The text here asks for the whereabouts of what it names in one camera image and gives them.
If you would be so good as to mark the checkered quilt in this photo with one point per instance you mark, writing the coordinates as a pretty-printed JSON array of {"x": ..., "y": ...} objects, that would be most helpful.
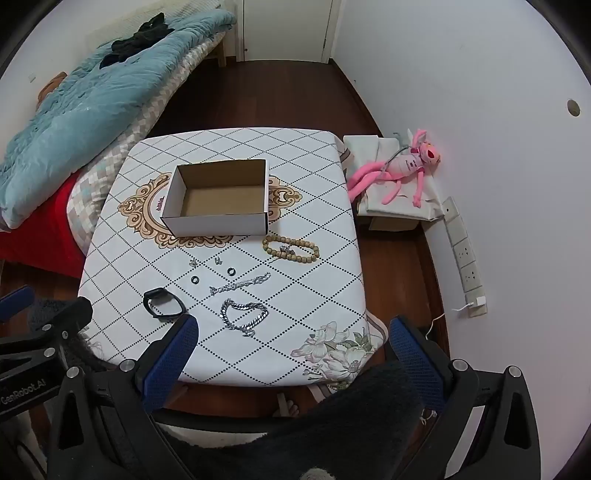
[{"x": 152, "y": 106}]

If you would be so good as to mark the white door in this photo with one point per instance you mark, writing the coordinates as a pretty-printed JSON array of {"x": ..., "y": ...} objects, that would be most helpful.
[{"x": 286, "y": 27}]

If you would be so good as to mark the round wall cover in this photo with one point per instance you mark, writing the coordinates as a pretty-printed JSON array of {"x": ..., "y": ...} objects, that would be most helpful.
[{"x": 573, "y": 107}]

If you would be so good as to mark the red bed sheet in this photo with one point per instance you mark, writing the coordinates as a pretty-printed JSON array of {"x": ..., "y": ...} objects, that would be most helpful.
[{"x": 37, "y": 240}]

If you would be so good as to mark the white power strip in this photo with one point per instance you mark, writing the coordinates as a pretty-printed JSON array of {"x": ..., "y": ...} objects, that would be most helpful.
[{"x": 464, "y": 251}]

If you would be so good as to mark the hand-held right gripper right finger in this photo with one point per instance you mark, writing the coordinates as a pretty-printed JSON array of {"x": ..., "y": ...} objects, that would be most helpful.
[{"x": 418, "y": 364}]

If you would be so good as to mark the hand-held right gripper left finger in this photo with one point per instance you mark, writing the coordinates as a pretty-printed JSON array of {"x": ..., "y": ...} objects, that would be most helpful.
[{"x": 168, "y": 360}]

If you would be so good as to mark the black garment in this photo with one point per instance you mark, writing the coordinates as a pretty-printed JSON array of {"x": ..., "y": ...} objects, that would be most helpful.
[{"x": 138, "y": 39}]

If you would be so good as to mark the white diamond-patterned tablecloth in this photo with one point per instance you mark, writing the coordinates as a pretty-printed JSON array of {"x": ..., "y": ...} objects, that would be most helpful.
[{"x": 300, "y": 300}]

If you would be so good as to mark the wooden bed frame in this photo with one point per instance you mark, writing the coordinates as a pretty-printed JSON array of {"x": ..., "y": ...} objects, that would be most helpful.
[{"x": 221, "y": 53}]

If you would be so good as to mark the pink plush toy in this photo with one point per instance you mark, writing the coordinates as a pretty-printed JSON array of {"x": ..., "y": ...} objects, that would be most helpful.
[{"x": 406, "y": 164}]

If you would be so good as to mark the light blue fluffy blanket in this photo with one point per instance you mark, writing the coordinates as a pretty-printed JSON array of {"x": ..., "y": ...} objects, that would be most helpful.
[{"x": 92, "y": 115}]

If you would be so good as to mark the dark fuzzy trousers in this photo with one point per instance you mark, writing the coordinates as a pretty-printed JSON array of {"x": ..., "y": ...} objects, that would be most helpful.
[{"x": 323, "y": 429}]

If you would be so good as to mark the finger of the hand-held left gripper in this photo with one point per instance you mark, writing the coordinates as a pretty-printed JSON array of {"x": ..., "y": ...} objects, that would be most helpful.
[
  {"x": 14, "y": 302},
  {"x": 64, "y": 318}
]

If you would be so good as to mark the person's bare foot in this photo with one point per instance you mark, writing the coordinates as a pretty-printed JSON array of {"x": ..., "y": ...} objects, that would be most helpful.
[{"x": 288, "y": 408}]

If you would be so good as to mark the white cardboard box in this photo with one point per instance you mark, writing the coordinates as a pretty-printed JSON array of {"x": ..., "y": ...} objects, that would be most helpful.
[{"x": 217, "y": 224}]

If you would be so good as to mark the white charger plug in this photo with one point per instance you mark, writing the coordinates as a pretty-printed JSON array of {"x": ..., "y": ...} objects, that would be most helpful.
[{"x": 480, "y": 301}]

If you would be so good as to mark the brown cushion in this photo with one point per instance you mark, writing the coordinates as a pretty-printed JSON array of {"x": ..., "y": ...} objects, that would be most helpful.
[{"x": 50, "y": 85}]

